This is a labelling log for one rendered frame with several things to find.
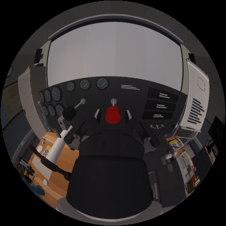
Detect blue mug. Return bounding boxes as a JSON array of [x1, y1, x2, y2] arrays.
[[29, 175, 45, 196]]

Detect grey projection screen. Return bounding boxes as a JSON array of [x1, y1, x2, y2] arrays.
[[46, 13, 185, 93]]

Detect grey column lock block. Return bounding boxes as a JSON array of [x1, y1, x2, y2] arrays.
[[57, 115, 70, 132]]

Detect white printed card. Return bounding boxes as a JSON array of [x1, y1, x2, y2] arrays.
[[42, 145, 52, 158]]

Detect silver pin with red grip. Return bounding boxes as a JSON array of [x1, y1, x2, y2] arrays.
[[183, 157, 191, 175]]

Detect orange book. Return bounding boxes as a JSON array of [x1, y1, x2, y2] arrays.
[[191, 174, 201, 187]]

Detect blue pen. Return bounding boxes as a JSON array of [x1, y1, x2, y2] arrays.
[[37, 101, 50, 128]]

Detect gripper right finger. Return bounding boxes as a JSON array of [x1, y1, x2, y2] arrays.
[[124, 108, 161, 149]]

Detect grey trim wheel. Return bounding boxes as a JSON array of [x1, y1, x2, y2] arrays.
[[152, 182, 160, 200]]

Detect black wall speaker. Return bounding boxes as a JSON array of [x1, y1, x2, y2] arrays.
[[187, 52, 196, 64]]

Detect white flap lever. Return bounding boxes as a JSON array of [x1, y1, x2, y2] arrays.
[[164, 151, 178, 160]]

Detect red mixture knob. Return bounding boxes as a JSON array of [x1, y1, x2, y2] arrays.
[[104, 97, 122, 126]]

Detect beige wall chart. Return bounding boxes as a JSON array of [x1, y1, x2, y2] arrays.
[[0, 84, 25, 130]]

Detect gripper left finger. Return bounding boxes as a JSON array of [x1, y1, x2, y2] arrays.
[[63, 108, 102, 147]]

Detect black throttle knob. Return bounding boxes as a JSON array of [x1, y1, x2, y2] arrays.
[[62, 98, 87, 122]]

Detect black radio panel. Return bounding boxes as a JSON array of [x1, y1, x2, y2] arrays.
[[144, 99, 177, 112], [147, 87, 179, 104], [141, 110, 174, 121]]

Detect dark headset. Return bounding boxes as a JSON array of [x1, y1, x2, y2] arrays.
[[17, 156, 36, 185]]

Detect beige kneeboard pad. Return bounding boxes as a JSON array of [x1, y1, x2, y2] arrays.
[[31, 154, 53, 179]]

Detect dark cockpit trainer body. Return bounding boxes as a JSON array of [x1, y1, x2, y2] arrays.
[[17, 66, 188, 210]]

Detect brown book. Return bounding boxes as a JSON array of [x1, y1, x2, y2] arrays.
[[184, 182, 195, 195]]

